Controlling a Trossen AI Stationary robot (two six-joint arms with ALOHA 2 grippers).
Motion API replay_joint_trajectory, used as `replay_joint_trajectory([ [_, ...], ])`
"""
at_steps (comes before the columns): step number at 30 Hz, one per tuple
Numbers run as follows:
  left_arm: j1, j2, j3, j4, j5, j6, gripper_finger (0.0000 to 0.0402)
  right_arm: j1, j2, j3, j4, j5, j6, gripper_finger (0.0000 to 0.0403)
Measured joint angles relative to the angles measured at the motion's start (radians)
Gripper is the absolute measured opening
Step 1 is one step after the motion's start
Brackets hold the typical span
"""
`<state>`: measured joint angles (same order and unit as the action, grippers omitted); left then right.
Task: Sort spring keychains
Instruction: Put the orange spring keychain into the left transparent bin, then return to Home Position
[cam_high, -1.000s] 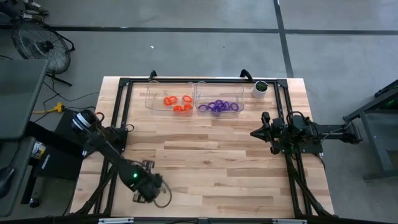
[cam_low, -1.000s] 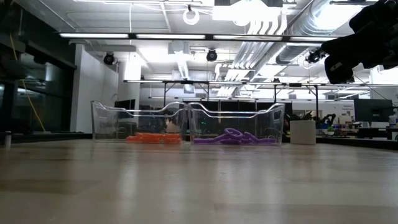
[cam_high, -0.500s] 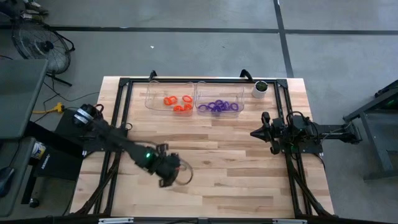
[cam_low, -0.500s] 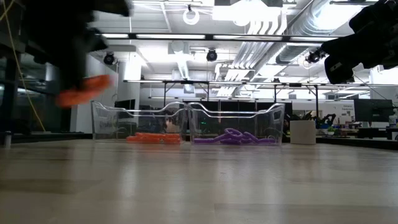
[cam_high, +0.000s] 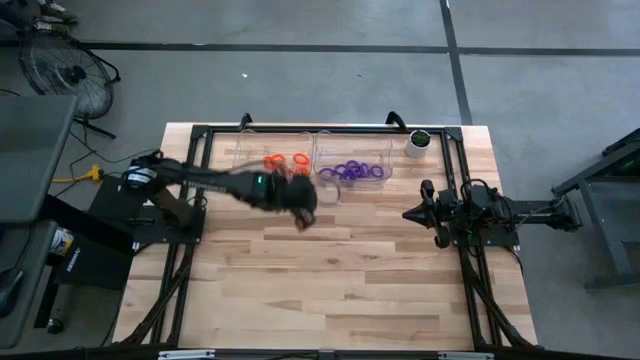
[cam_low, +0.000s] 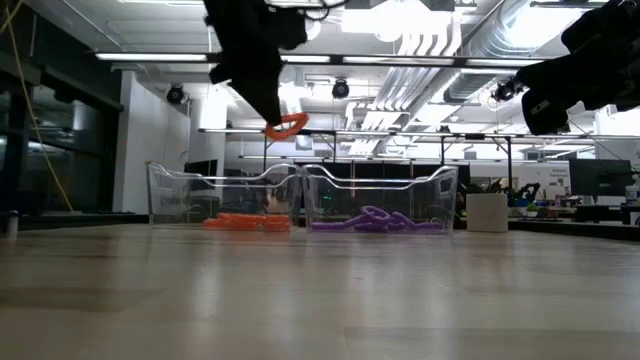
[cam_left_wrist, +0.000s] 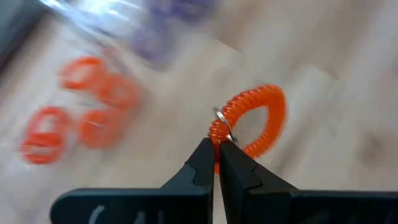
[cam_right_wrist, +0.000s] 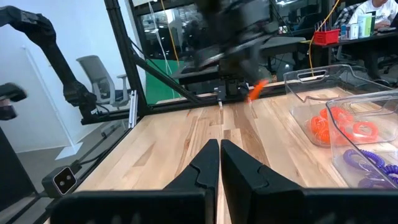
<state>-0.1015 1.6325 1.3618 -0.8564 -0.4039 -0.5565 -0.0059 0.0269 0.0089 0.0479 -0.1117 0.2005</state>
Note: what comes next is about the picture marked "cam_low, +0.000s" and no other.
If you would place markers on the small grey cylinder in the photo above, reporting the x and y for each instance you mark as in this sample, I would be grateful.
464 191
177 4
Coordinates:
12 222

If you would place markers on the black background robot arm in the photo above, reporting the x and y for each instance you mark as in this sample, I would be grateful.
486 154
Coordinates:
525 192

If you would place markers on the black ceiling spotlight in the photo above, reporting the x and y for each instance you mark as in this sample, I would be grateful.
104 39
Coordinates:
175 94
340 88

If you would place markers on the black ceiling camera cluster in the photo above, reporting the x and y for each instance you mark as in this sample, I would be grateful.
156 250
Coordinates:
505 91

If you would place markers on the overhead light bar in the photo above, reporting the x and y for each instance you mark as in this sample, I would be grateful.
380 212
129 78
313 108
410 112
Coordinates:
375 59

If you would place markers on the black computer monitor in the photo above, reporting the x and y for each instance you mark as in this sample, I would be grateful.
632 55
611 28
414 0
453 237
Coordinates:
205 170
600 177

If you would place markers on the silver ventilation duct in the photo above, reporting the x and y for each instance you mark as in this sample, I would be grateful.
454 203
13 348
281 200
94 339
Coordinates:
480 80

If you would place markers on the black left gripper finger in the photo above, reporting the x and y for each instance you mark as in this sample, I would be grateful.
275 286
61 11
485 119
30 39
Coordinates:
247 82
270 85

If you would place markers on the black frame workbench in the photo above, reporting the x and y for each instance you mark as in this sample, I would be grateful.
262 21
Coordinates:
320 131

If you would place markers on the clear plastic bin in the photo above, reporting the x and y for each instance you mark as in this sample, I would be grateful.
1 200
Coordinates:
325 195
165 200

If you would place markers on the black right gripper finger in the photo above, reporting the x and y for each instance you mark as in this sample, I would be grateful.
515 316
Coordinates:
555 75

